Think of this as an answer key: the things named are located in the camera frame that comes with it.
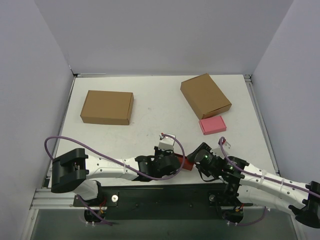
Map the red paper box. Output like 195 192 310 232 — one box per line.
171 153 194 171

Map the brown cardboard box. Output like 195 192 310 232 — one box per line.
80 90 134 126
180 73 232 120

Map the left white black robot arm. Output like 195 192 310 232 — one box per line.
51 148 181 206

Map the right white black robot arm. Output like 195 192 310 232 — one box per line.
187 142 320 229

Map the pink paper box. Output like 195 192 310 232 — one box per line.
198 116 227 135

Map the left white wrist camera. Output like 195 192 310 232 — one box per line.
158 133 176 151

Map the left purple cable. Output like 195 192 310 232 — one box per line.
43 135 186 226

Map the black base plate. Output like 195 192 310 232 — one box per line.
86 183 243 221

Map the aluminium frame rail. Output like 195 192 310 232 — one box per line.
29 186 300 210

